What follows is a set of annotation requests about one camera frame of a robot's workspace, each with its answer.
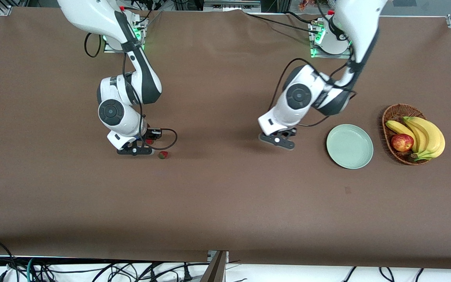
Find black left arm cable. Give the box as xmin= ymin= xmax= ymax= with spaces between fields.
xmin=269 ymin=58 xmax=357 ymax=128

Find large yellow banana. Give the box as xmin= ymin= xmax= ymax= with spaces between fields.
xmin=403 ymin=116 xmax=446 ymax=161

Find red apple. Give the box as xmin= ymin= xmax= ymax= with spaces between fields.
xmin=391 ymin=134 xmax=414 ymax=152

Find brown wicker basket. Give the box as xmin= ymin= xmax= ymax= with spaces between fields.
xmin=382 ymin=103 xmax=431 ymax=165

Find long black table cable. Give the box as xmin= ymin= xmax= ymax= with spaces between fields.
xmin=245 ymin=13 xmax=320 ymax=34

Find brown table cover sheet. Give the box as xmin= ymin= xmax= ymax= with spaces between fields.
xmin=0 ymin=7 xmax=451 ymax=271

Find aluminium profile post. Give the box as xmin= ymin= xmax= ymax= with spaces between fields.
xmin=200 ymin=251 xmax=229 ymax=282

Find short black table cable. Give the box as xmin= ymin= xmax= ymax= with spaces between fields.
xmin=284 ymin=11 xmax=318 ymax=23

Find small yellow banana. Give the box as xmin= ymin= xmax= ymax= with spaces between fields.
xmin=385 ymin=120 xmax=419 ymax=153

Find orange background objects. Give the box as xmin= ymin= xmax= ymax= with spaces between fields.
xmin=298 ymin=0 xmax=330 ymax=11

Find pale green round plate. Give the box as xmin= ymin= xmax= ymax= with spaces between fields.
xmin=326 ymin=124 xmax=374 ymax=170

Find grey electronics box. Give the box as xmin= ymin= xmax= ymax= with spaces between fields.
xmin=203 ymin=0 xmax=262 ymax=12

